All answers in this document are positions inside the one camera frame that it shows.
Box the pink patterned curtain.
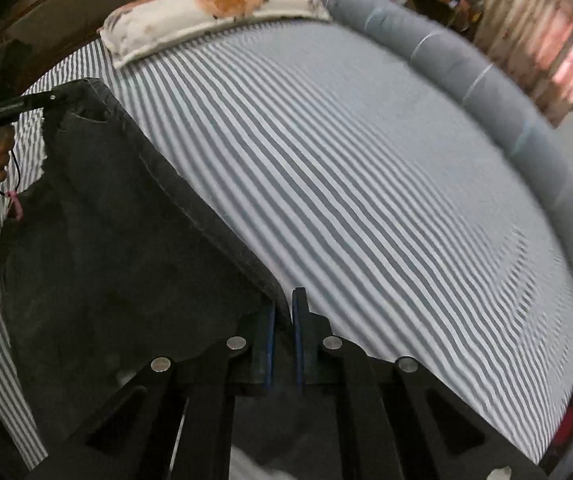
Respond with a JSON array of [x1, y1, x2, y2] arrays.
[[474, 0, 573, 126]]

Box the grey rolled blanket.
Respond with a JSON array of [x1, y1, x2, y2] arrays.
[[321, 0, 573, 274]]

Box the grey white striped bed sheet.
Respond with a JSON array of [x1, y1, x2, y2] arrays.
[[0, 21, 573, 469]]

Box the pink ribbon tag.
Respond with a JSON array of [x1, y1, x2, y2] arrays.
[[6, 191, 24, 222]]

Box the floral white orange pillow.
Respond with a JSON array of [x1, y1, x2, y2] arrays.
[[98, 0, 332, 70]]

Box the dark grey denim pants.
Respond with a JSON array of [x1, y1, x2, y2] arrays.
[[0, 79, 288, 448]]

